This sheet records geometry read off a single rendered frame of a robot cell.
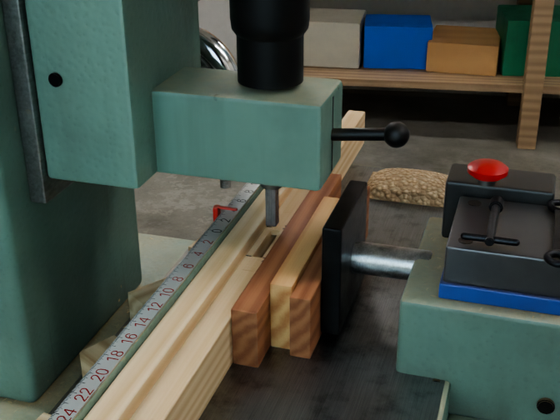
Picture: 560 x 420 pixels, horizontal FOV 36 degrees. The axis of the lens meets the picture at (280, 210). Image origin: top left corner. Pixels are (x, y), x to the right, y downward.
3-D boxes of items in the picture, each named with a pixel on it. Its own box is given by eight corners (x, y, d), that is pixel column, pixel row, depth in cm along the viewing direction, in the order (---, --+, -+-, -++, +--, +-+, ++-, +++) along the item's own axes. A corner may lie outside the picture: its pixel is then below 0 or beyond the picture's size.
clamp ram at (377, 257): (417, 349, 63) (426, 241, 60) (319, 333, 65) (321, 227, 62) (435, 288, 71) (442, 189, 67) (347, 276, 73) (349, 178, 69)
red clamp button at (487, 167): (506, 186, 63) (507, 172, 63) (464, 181, 64) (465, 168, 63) (508, 170, 66) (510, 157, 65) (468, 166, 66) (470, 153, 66)
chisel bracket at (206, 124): (320, 211, 66) (322, 106, 63) (152, 190, 70) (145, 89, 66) (342, 174, 73) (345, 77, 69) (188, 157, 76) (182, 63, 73)
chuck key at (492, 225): (518, 252, 57) (520, 239, 56) (458, 245, 58) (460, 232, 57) (523, 210, 63) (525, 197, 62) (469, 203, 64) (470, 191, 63)
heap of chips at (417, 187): (457, 209, 86) (459, 192, 85) (359, 197, 88) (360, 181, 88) (465, 182, 92) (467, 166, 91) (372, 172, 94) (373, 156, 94)
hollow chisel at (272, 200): (276, 227, 72) (275, 172, 69) (265, 225, 72) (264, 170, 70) (278, 222, 72) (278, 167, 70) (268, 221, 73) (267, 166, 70)
